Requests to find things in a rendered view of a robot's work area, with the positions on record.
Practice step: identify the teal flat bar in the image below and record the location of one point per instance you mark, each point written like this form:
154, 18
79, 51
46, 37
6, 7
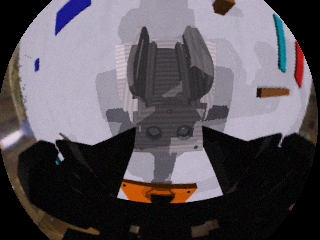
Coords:
281, 41

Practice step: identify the brown long bar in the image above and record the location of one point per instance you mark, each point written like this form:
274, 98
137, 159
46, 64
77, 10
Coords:
272, 92

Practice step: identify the red flat bar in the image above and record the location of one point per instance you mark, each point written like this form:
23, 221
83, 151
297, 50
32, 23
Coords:
299, 64

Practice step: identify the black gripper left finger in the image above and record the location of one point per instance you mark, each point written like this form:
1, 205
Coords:
106, 161

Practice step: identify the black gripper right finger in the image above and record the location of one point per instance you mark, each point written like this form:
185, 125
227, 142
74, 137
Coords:
231, 158

